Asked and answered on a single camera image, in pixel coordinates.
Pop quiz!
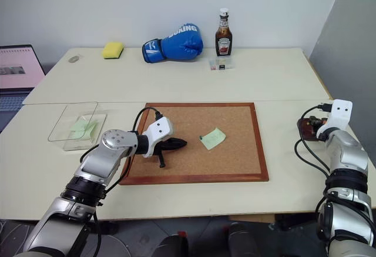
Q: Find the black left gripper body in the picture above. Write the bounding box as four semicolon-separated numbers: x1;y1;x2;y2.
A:
152;138;174;156

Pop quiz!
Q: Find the yellow sponge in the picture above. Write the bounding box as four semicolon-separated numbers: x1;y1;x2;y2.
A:
102;41;125;61

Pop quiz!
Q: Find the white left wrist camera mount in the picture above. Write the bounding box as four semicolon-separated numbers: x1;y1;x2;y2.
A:
143;116;174;158

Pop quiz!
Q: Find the wood-framed cork board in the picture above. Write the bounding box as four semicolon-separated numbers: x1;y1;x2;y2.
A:
118;101;270;186

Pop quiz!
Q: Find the open laptop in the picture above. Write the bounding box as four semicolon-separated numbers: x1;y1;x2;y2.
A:
0;44;47;114

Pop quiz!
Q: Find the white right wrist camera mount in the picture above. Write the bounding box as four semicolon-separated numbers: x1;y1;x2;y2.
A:
315;99;353;138

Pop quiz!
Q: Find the clear plastic box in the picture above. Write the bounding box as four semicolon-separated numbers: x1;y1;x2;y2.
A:
47;101;108;152

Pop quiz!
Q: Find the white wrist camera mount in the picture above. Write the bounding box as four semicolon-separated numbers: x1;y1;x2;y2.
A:
143;116;174;158
315;99;353;138

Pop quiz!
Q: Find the grey round floor base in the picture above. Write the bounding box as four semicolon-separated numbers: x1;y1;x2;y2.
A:
98;233;132;257

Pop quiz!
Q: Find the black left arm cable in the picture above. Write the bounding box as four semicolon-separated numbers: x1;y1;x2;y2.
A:
79;107;163;257

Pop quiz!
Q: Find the brown sauce bottle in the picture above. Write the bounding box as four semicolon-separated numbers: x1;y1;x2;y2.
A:
214;7;234;57

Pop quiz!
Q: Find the green sticky note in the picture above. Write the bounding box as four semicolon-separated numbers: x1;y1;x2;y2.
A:
200;127;227;151
70;116;99;141

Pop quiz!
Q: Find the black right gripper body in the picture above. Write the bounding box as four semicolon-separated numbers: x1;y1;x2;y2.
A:
307;116;328;128

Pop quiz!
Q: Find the blue boxing glove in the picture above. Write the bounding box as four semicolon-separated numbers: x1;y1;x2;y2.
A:
142;22;204;64

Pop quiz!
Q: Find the small clear compartment case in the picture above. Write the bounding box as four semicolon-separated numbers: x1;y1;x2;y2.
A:
209;57;236;72

